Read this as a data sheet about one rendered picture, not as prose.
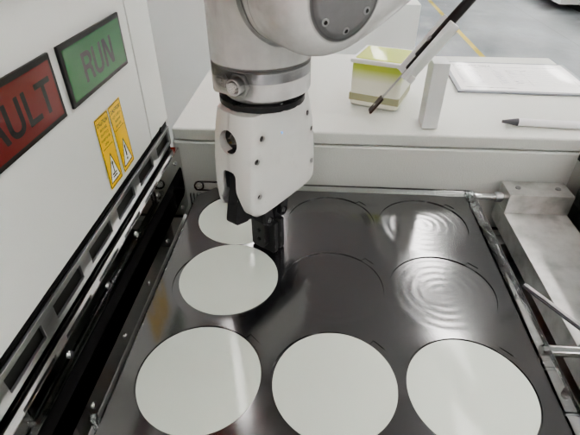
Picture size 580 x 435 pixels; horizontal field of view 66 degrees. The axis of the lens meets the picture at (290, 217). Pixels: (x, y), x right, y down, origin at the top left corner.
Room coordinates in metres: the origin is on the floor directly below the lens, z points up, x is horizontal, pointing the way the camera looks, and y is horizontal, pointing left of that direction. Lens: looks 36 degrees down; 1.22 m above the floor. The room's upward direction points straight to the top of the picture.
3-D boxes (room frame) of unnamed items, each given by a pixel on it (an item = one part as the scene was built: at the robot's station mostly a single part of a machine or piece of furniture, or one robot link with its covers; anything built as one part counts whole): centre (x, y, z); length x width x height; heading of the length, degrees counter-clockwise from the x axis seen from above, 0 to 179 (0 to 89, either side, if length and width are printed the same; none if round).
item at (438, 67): (0.55, -0.17, 1.03); 0.06 x 0.04 x 0.13; 86
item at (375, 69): (0.63, -0.13, 1.00); 0.07 x 0.07 x 0.07; 65
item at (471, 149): (0.69, -0.16, 0.89); 0.62 x 0.35 x 0.14; 86
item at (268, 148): (0.38, 0.02, 1.03); 0.10 x 0.07 x 0.11; 144
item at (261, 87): (0.38, 0.03, 1.09); 0.09 x 0.08 x 0.03; 144
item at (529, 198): (0.48, -0.32, 0.89); 0.08 x 0.03 x 0.03; 86
